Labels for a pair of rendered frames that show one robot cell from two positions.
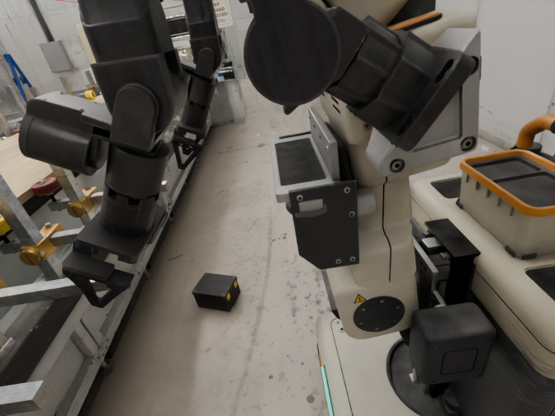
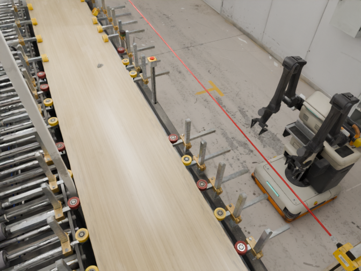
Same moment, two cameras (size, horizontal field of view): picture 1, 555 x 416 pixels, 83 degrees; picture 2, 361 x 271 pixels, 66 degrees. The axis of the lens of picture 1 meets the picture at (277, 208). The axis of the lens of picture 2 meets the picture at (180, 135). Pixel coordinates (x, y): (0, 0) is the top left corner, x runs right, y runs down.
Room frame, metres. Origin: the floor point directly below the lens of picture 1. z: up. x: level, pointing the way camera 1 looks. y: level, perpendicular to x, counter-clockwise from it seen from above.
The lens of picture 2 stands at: (-0.29, 1.50, 2.63)
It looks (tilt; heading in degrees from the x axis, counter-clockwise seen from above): 48 degrees down; 330
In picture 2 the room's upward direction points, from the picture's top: 2 degrees clockwise
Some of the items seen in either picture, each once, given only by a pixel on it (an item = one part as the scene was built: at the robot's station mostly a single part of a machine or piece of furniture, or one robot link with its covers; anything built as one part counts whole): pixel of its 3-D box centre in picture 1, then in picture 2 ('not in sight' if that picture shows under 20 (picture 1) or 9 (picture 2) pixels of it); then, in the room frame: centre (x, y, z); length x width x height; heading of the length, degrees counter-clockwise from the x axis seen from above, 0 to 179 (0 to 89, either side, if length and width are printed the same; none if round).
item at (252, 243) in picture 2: not in sight; (254, 247); (0.05, 0.72, 0.80); 0.14 x 0.06 x 0.05; 178
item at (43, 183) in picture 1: (51, 195); (173, 141); (1.07, 0.79, 0.85); 0.08 x 0.08 x 0.11
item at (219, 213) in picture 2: not in sight; (218, 216); (0.32, 0.82, 0.85); 0.08 x 0.08 x 0.11
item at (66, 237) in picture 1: (74, 236); (207, 157); (0.81, 0.60, 0.81); 0.43 x 0.03 x 0.04; 88
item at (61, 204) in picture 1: (109, 196); (193, 137); (1.06, 0.59, 0.81); 0.43 x 0.03 x 0.04; 88
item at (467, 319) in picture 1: (391, 307); (304, 161); (0.46, -0.21, 0.68); 0.28 x 0.27 x 0.25; 178
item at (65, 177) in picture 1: (73, 192); (187, 139); (1.03, 0.68, 0.86); 0.04 x 0.04 x 0.48; 88
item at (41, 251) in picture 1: (43, 243); (199, 163); (0.80, 0.69, 0.81); 0.14 x 0.06 x 0.05; 178
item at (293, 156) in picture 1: (318, 178); (301, 137); (0.53, -0.09, 0.99); 0.28 x 0.16 x 0.22; 178
